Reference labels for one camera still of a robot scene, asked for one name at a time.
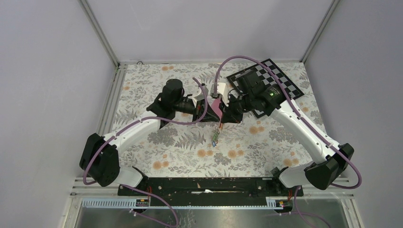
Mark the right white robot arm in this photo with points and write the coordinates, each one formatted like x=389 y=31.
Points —
x=329 y=157

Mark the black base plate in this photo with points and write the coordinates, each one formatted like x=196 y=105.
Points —
x=216 y=192

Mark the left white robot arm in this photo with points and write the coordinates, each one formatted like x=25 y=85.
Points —
x=100 y=158

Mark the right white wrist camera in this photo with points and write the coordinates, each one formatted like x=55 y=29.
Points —
x=220 y=90

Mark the black white checkerboard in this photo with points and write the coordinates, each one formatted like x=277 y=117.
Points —
x=277 y=81

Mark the pink transparent box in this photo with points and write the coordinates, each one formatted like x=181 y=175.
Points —
x=215 y=106

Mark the floral table mat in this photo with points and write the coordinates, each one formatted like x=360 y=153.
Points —
x=251 y=148

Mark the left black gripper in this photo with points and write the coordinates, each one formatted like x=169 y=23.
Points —
x=210 y=115

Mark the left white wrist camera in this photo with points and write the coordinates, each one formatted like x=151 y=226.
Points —
x=202 y=94

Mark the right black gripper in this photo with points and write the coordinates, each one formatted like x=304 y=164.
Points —
x=228 y=115

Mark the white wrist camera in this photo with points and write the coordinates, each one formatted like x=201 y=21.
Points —
x=220 y=90
x=202 y=94

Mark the red tag key bunch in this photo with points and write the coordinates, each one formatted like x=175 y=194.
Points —
x=218 y=129

